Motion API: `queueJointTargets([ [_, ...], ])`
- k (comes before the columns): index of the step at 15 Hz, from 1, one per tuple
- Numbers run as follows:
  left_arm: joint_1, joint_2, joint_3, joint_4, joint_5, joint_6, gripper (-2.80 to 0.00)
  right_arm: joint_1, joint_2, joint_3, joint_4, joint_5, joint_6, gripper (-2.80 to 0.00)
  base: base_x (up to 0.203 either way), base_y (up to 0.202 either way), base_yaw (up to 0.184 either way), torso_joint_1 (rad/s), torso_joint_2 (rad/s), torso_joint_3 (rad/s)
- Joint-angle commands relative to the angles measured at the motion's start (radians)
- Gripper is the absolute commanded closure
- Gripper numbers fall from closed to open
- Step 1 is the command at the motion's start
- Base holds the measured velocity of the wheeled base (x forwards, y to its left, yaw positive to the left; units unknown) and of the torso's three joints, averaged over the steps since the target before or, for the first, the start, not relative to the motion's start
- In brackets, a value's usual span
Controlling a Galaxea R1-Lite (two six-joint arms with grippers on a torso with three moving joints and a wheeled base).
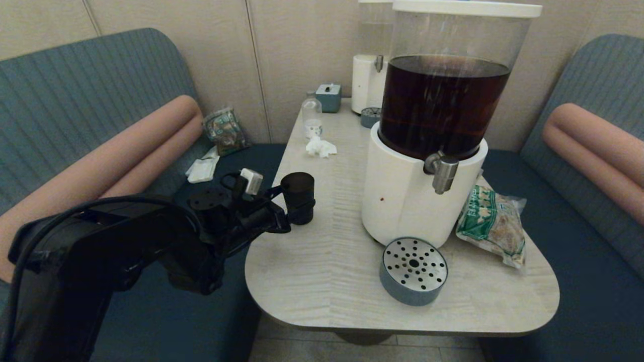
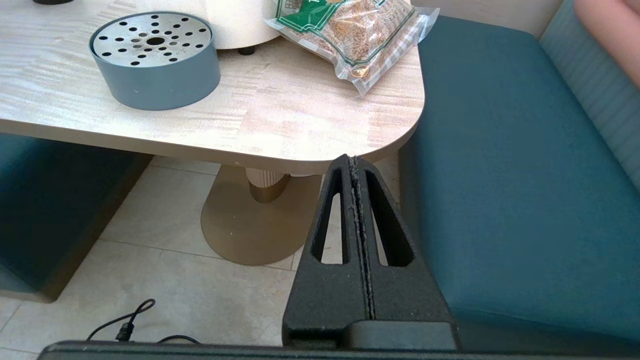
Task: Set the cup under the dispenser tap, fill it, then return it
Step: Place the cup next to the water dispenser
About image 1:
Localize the clear water beverage dispenser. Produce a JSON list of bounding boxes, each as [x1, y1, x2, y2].
[[351, 0, 398, 115]]

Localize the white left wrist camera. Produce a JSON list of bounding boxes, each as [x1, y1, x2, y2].
[[240, 168, 264, 196]]

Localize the clear snack bag dark print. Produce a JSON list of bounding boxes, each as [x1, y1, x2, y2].
[[202, 107, 251, 156]]

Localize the green printed snack bag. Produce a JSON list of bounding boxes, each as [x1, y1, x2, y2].
[[455, 176, 527, 270]]

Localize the round perforated drip tray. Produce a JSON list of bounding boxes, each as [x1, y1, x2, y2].
[[360, 107, 382, 129], [379, 237, 448, 306]]

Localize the pink cylindrical back bolster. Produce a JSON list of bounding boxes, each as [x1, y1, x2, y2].
[[541, 103, 644, 225], [0, 95, 204, 282]]

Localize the crumpled white tissue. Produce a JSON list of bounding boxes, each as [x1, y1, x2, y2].
[[305, 135, 338, 158]]

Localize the clear plastic bottle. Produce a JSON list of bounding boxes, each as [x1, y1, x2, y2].
[[301, 92, 323, 140]]

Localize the white napkin packet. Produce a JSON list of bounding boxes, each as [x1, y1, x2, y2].
[[186, 145, 221, 184]]

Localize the dark table pedestal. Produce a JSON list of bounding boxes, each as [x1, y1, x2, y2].
[[332, 332, 398, 346]]

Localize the thin black camera cable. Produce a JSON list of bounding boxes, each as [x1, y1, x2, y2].
[[220, 172, 247, 199]]

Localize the blue-grey tissue box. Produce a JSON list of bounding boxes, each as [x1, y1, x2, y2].
[[315, 83, 343, 113]]

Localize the teal upholstered booth bench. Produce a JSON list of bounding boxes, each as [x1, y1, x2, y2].
[[478, 34, 644, 362], [0, 28, 287, 362]]

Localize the dark tea beverage dispenser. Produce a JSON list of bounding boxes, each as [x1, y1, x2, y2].
[[361, 0, 543, 249]]

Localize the black plastic cup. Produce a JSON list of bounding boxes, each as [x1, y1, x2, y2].
[[280, 172, 315, 225]]

